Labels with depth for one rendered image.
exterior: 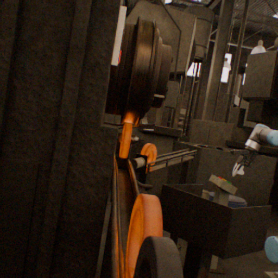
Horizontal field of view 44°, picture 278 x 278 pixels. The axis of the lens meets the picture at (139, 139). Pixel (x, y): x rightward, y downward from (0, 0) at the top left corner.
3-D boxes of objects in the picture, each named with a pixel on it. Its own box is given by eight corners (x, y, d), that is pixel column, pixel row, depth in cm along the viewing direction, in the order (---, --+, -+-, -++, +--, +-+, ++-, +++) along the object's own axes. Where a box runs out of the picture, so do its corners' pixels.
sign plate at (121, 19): (111, 64, 104) (120, 5, 103) (110, 75, 130) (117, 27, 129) (118, 65, 104) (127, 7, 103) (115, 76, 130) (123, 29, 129)
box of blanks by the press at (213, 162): (188, 216, 357) (201, 144, 353) (157, 196, 435) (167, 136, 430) (266, 221, 394) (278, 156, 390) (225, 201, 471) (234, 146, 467)
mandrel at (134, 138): (99, 139, 150) (100, 130, 150) (99, 138, 154) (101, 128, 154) (137, 145, 152) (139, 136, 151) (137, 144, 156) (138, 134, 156)
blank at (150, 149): (141, 174, 202) (146, 175, 200) (137, 153, 193) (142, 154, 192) (153, 158, 213) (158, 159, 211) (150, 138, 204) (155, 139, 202)
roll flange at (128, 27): (108, 80, 184) (97, 141, 150) (120, -7, 151) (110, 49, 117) (126, 83, 185) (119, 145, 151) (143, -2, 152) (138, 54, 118)
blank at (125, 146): (125, 126, 144) (133, 127, 144) (124, 120, 159) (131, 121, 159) (119, 161, 147) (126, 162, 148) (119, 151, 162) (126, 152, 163)
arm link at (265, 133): (289, 132, 207) (275, 128, 218) (273, 130, 203) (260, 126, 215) (285, 147, 208) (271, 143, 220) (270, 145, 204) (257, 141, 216)
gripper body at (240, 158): (250, 169, 219) (259, 153, 219) (239, 163, 218) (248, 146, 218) (245, 168, 227) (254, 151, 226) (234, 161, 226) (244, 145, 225)
